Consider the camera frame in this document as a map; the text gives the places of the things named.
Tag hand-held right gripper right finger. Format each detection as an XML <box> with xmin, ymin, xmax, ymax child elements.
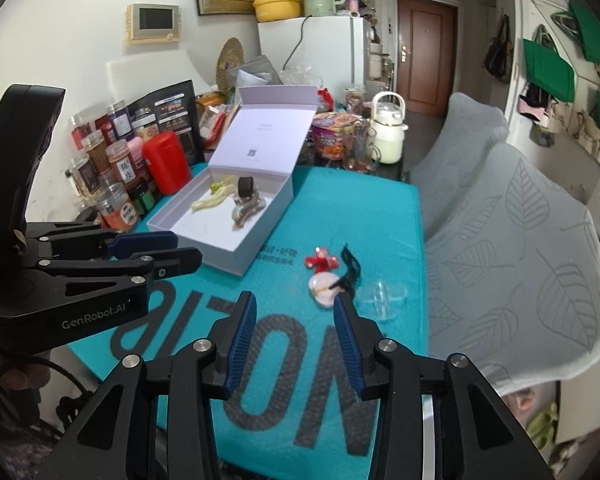
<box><xmin>332</xmin><ymin>290</ymin><xmax>551</xmax><ymax>480</ymax></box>

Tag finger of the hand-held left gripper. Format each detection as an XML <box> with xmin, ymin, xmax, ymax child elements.
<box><xmin>24</xmin><ymin>222</ymin><xmax>178</xmax><ymax>261</ymax></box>
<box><xmin>17</xmin><ymin>246</ymin><xmax>203</xmax><ymax>307</ymax></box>

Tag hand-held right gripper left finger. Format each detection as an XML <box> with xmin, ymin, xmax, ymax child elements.
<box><xmin>45</xmin><ymin>290</ymin><xmax>258</xmax><ymax>480</ymax></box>

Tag lavender gift box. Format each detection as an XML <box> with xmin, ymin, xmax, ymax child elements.
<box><xmin>145</xmin><ymin>85</ymin><xmax>320</xmax><ymax>277</ymax></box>

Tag clear hair clip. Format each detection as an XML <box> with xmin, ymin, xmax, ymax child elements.
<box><xmin>356</xmin><ymin>282</ymin><xmax>410</xmax><ymax>321</ymax></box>

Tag pink round hair clip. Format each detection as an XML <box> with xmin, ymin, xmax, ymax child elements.
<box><xmin>309</xmin><ymin>272</ymin><xmax>342</xmax><ymax>307</ymax></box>

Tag cream hair claw clip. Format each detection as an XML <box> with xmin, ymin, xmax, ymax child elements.
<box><xmin>191</xmin><ymin>182</ymin><xmax>236</xmax><ymax>212</ymax></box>

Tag black hair claw clip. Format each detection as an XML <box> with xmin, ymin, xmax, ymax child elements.
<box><xmin>330</xmin><ymin>242</ymin><xmax>363</xmax><ymax>293</ymax></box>

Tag translucent wavy hair claw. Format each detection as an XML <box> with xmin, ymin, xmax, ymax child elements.
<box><xmin>231</xmin><ymin>192</ymin><xmax>267</xmax><ymax>228</ymax></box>

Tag red flower hair clip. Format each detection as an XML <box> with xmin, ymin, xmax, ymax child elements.
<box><xmin>305</xmin><ymin>247</ymin><xmax>340</xmax><ymax>273</ymax></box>

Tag person's left hand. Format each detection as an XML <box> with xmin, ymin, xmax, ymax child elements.
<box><xmin>0</xmin><ymin>340</ymin><xmax>51</xmax><ymax>403</ymax></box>

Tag small green jar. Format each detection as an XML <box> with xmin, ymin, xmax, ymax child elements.
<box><xmin>126</xmin><ymin>180</ymin><xmax>156</xmax><ymax>216</ymax></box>

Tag orange spice jar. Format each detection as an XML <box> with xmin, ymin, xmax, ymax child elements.
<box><xmin>96</xmin><ymin>182</ymin><xmax>140</xmax><ymax>231</ymax></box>

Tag dark spice jar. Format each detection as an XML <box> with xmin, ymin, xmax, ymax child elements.
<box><xmin>67</xmin><ymin>155</ymin><xmax>103</xmax><ymax>196</ymax></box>

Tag clear jar red chilies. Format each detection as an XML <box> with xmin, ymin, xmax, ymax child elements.
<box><xmin>70</xmin><ymin>115</ymin><xmax>93</xmax><ymax>148</ymax></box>

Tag brown spice jar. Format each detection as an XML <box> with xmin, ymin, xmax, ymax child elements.
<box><xmin>82</xmin><ymin>130</ymin><xmax>112</xmax><ymax>176</ymax></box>

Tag white label orange jar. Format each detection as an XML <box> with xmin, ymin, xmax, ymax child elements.
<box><xmin>105</xmin><ymin>140</ymin><xmax>143</xmax><ymax>186</ymax></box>

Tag red canister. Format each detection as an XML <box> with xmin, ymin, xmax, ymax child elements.
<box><xmin>142</xmin><ymin>131</ymin><xmax>192</xmax><ymax>196</ymax></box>

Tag teal padded mailer bag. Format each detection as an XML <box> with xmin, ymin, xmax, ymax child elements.
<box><xmin>65</xmin><ymin>164</ymin><xmax>428</xmax><ymax>480</ymax></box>

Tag black printed packet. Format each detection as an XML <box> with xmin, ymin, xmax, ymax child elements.
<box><xmin>125</xmin><ymin>80</ymin><xmax>201</xmax><ymax>166</ymax></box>

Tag red snack packet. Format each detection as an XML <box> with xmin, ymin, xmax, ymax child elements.
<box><xmin>197</xmin><ymin>92</ymin><xmax>241</xmax><ymax>151</ymax></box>

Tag white foam board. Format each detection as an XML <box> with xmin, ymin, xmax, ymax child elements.
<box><xmin>105</xmin><ymin>52</ymin><xmax>221</xmax><ymax>111</ymax></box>

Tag large grey leaf chair cover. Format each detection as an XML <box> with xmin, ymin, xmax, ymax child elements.
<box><xmin>422</xmin><ymin>142</ymin><xmax>600</xmax><ymax>396</ymax></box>

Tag instant noodle cup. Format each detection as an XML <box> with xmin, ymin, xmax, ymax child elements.
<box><xmin>312</xmin><ymin>112</ymin><xmax>361</xmax><ymax>161</ymax></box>

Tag glass measuring cup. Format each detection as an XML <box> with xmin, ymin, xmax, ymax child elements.
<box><xmin>344</xmin><ymin>120</ymin><xmax>381</xmax><ymax>173</ymax></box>

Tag grey foil bag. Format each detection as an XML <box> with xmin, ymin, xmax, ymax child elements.
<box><xmin>235</xmin><ymin>57</ymin><xmax>283</xmax><ymax>88</ymax></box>

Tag woven round trivet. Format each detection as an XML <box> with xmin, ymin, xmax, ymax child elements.
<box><xmin>216</xmin><ymin>37</ymin><xmax>245</xmax><ymax>92</ymax></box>

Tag cream thermos jug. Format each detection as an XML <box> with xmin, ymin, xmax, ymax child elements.
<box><xmin>369</xmin><ymin>91</ymin><xmax>410</xmax><ymax>166</ymax></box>

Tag green slipper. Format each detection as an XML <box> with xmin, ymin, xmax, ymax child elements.
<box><xmin>527</xmin><ymin>402</ymin><xmax>561</xmax><ymax>448</ymax></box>

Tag clear plastic bag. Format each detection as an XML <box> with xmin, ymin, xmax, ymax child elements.
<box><xmin>280</xmin><ymin>62</ymin><xmax>326</xmax><ymax>88</ymax></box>

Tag glass jar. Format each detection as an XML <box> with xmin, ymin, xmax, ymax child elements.
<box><xmin>344</xmin><ymin>87</ymin><xmax>368</xmax><ymax>116</ymax></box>

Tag small grey chair cover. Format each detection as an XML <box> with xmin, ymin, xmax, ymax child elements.
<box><xmin>410</xmin><ymin>92</ymin><xmax>511</xmax><ymax>241</ymax></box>

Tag white fridge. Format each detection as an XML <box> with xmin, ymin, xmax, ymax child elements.
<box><xmin>257</xmin><ymin>16</ymin><xmax>373</xmax><ymax>98</ymax></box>

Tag yellow pot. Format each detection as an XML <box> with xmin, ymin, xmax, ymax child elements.
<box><xmin>252</xmin><ymin>0</ymin><xmax>315</xmax><ymax>23</ymax></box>

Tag white tote bag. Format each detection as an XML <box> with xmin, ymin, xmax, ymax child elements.
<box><xmin>530</xmin><ymin>100</ymin><xmax>576</xmax><ymax>146</ymax></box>

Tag pink bag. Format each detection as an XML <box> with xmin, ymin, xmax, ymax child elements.
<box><xmin>517</xmin><ymin>82</ymin><xmax>548</xmax><ymax>121</ymax></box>

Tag brown door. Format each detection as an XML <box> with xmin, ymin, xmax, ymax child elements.
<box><xmin>396</xmin><ymin>0</ymin><xmax>458</xmax><ymax>120</ymax></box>

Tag dark handbag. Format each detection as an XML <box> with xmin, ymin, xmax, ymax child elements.
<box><xmin>484</xmin><ymin>14</ymin><xmax>515</xmax><ymax>83</ymax></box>

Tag green tote bag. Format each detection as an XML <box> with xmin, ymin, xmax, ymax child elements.
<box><xmin>522</xmin><ymin>25</ymin><xmax>576</xmax><ymax>103</ymax></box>

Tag wall intercom panel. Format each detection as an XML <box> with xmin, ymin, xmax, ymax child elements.
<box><xmin>126</xmin><ymin>4</ymin><xmax>182</xmax><ymax>43</ymax></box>

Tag black power cable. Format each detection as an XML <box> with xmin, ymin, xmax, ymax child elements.
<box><xmin>282</xmin><ymin>15</ymin><xmax>313</xmax><ymax>68</ymax></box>

